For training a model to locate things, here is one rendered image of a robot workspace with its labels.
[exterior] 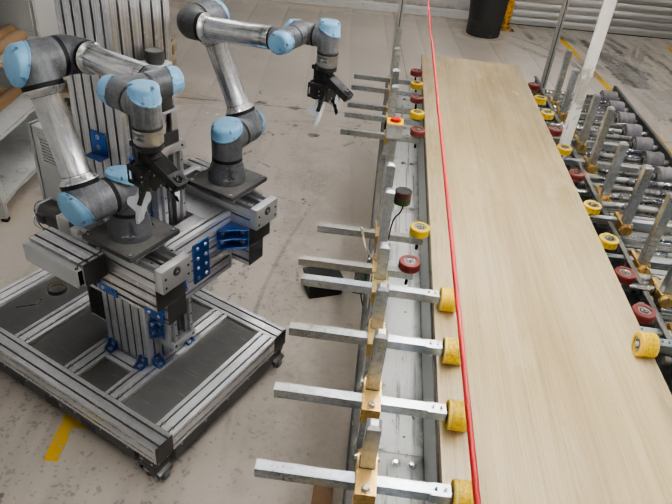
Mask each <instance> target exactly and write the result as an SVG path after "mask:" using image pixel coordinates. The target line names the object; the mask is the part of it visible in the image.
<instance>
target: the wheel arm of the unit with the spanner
mask: <svg viewBox="0 0 672 504"><path fill-rule="evenodd" d="M298 265H303V266H310V267H318V268H326V269H333V270H341V271H349V272H357V273H364V274H371V272H372V264H371V263H363V262H356V261H348V260H340V259H333V258H325V257H317V256H309V255H302V254H300V255H299V258H298ZM387 273H388V276H389V277H395V278H401V279H406V280H412V279H413V274H407V273H404V272H402V271H401V270H400V269H399V267H394V266H388V267H387Z"/></svg>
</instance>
